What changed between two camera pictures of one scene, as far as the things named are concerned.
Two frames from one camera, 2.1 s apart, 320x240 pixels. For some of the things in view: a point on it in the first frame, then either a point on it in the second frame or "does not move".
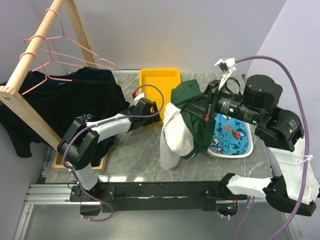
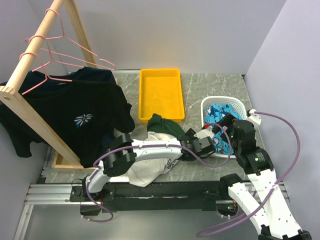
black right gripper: x=205 y=105 -> x=227 y=121
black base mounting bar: x=151 y=196 does not move
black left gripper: x=151 y=120 -> x=190 y=134
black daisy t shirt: x=57 y=106 does not move
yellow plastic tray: x=157 y=84 does not move
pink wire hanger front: x=46 y=75 does not move
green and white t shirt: x=185 y=133 -> x=146 y=172
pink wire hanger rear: x=63 y=35 does not move
